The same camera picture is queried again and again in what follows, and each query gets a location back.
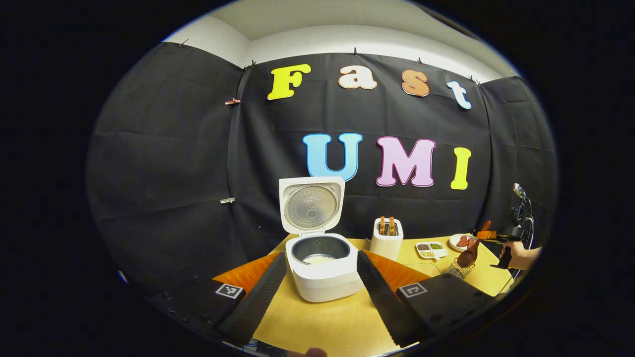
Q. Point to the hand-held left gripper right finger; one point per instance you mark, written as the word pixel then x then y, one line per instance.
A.
pixel 384 302

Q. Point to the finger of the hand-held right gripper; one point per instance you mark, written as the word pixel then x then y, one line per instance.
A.
pixel 486 235
pixel 487 226

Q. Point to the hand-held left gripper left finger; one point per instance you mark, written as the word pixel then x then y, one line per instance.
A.
pixel 260 302

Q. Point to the wooden spoon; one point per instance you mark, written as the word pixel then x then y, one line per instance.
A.
pixel 467 258

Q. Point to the white rice cooker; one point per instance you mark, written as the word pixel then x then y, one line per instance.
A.
pixel 322 287

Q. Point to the white rice heap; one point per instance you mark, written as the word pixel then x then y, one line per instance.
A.
pixel 318 259

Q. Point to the white round plate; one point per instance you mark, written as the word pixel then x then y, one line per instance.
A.
pixel 453 244

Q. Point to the white toaster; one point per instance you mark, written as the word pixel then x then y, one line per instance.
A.
pixel 386 249

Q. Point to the white divided grain dish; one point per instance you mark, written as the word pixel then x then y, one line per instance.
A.
pixel 430 254

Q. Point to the toasted bread slice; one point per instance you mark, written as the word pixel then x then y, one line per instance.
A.
pixel 391 225
pixel 382 225

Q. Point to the silver cloth clip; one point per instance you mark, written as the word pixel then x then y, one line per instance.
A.
pixel 227 201

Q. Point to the black backdrop cloth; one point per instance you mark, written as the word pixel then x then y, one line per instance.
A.
pixel 163 163

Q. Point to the copper cloth clip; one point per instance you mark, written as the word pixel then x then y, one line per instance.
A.
pixel 232 101

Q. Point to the row of black cloth clips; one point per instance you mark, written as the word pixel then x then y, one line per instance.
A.
pixel 355 51

